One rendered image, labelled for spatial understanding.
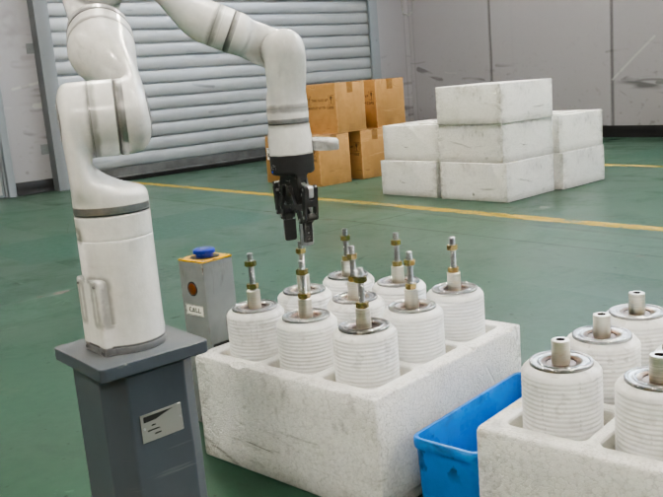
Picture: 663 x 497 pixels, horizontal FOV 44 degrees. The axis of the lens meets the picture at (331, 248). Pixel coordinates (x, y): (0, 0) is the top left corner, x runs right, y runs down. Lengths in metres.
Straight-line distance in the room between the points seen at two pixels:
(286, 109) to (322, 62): 6.14
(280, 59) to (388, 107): 3.97
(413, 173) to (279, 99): 2.89
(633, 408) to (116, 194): 0.64
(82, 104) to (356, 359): 0.51
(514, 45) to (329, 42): 1.62
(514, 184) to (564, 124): 0.47
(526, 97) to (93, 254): 3.14
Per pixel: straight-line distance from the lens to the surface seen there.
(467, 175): 4.00
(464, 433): 1.28
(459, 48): 7.93
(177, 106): 6.68
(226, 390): 1.37
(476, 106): 3.93
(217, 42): 1.39
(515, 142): 3.94
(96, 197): 1.01
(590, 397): 1.03
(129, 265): 1.03
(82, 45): 1.18
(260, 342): 1.35
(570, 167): 4.25
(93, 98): 1.02
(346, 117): 5.06
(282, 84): 1.38
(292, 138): 1.38
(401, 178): 4.31
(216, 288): 1.50
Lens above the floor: 0.61
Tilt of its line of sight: 11 degrees down
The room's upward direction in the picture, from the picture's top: 5 degrees counter-clockwise
